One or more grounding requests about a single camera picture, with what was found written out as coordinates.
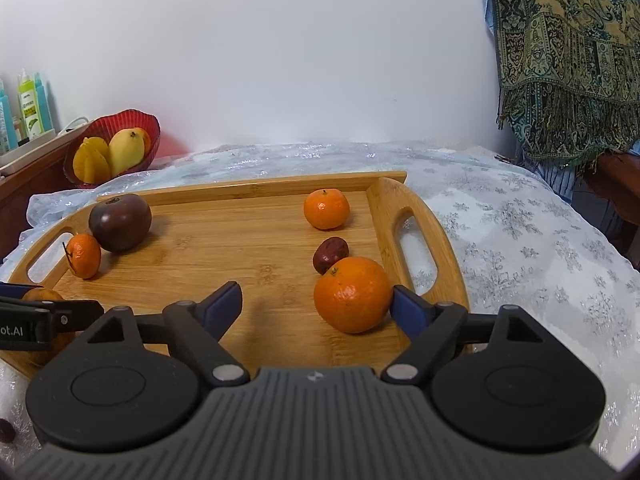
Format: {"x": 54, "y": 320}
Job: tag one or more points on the medium mandarin orange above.
{"x": 326, "y": 210}

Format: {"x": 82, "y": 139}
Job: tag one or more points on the yellow mango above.
{"x": 125, "y": 152}

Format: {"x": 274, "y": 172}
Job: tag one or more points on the red glass bowl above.
{"x": 125, "y": 120}

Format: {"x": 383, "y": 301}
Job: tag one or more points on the large orange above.
{"x": 350, "y": 295}

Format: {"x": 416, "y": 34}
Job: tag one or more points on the orange fruit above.
{"x": 46, "y": 294}

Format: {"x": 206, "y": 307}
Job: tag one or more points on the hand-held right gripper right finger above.
{"x": 407, "y": 307}

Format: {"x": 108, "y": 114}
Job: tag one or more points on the orange in red bowl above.
{"x": 145, "y": 140}

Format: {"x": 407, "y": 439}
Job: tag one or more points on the green white bottle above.
{"x": 31, "y": 110}

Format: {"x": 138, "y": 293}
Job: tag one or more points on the tall teal box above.
{"x": 45, "y": 105}

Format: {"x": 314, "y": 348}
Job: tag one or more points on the green paisley fringed scarf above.
{"x": 560, "y": 35}

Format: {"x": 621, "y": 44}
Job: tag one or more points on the white organizer tray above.
{"x": 30, "y": 152}

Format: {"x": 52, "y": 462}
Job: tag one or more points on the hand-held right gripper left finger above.
{"x": 225, "y": 305}

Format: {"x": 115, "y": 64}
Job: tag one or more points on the small mandarin with stem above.
{"x": 84, "y": 256}

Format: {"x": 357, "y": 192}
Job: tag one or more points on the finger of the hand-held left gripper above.
{"x": 15, "y": 290}

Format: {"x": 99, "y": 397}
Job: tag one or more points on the dark wooden cabinet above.
{"x": 30, "y": 185}

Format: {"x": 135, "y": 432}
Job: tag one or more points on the yellow starfruit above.
{"x": 91, "y": 162}

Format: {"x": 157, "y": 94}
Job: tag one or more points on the brown wooden furniture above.
{"x": 620, "y": 180}

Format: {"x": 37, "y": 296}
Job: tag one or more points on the dark red date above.
{"x": 329, "y": 255}

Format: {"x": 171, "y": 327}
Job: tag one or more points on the dark purple round fruit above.
{"x": 120, "y": 222}

